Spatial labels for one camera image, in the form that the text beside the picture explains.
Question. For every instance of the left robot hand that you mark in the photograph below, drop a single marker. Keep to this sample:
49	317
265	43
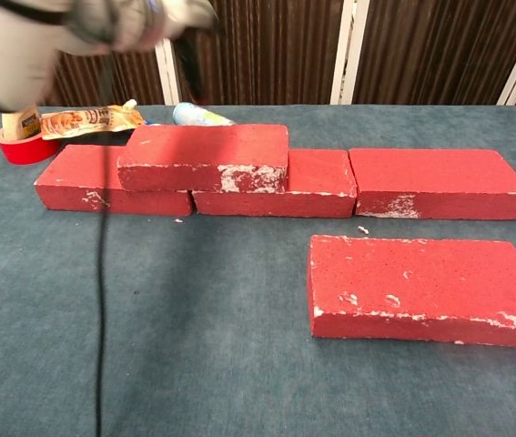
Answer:
162	20

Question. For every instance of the red foam brick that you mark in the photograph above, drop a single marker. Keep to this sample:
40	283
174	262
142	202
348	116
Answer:
321	173
71	182
430	177
203	145
421	282

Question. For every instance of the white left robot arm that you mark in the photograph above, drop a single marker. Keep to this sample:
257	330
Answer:
12	54

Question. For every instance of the light blue drink can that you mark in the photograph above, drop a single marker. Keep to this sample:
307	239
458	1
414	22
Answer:
194	114

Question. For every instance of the orange spout pouch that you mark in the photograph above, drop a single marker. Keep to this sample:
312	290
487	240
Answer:
84	122

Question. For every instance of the mayonnaise bottle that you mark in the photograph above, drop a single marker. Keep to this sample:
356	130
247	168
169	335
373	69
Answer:
25	127

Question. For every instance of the red tape roll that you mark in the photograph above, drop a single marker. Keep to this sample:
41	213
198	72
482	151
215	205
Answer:
25	152

